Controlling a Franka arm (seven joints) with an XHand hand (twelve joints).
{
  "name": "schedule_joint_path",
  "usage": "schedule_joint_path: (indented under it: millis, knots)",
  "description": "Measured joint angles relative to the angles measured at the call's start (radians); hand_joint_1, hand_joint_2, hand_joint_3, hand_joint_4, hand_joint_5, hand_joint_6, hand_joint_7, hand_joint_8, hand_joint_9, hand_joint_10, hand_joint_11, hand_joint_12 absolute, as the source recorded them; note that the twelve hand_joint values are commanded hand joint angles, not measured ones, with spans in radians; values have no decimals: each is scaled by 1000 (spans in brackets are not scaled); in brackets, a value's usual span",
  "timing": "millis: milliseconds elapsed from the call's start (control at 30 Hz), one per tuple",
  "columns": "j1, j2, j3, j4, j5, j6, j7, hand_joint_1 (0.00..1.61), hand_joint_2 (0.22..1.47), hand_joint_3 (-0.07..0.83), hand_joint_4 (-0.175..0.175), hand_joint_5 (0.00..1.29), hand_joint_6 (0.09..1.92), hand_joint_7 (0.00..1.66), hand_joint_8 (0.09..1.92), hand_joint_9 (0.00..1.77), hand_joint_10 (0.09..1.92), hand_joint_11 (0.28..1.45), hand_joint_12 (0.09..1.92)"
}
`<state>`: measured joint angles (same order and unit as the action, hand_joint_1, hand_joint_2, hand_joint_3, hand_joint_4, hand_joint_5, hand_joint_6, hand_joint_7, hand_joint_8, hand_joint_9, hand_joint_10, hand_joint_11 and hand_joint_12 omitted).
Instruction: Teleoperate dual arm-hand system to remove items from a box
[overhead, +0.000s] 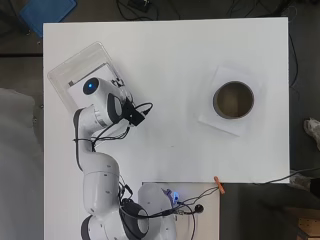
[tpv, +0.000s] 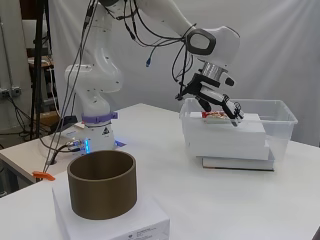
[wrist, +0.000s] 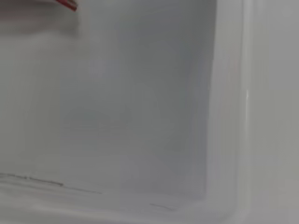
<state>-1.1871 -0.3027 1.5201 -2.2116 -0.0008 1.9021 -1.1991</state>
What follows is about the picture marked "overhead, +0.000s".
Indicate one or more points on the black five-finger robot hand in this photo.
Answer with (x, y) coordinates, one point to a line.
(120, 84)

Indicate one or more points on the wooden crate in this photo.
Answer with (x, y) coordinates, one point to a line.
(308, 223)

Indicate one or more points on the orange clip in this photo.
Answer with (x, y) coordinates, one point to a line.
(219, 185)

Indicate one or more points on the white flat stand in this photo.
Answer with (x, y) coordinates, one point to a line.
(230, 128)

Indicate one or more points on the black power adapter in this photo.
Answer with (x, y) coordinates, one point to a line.
(139, 4)

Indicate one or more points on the person's shoe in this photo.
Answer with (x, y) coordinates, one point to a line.
(313, 131)

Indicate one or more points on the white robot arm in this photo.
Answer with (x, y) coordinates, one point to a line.
(100, 186)

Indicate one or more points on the brown round tub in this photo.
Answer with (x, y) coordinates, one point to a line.
(233, 100)

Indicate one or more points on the clear plastic box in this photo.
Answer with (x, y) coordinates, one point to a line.
(66, 71)

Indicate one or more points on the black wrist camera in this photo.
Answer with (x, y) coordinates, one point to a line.
(134, 114)

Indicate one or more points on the grey fabric sheet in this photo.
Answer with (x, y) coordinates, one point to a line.
(16, 166)

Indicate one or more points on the blue plastic board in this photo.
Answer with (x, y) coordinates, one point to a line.
(46, 13)

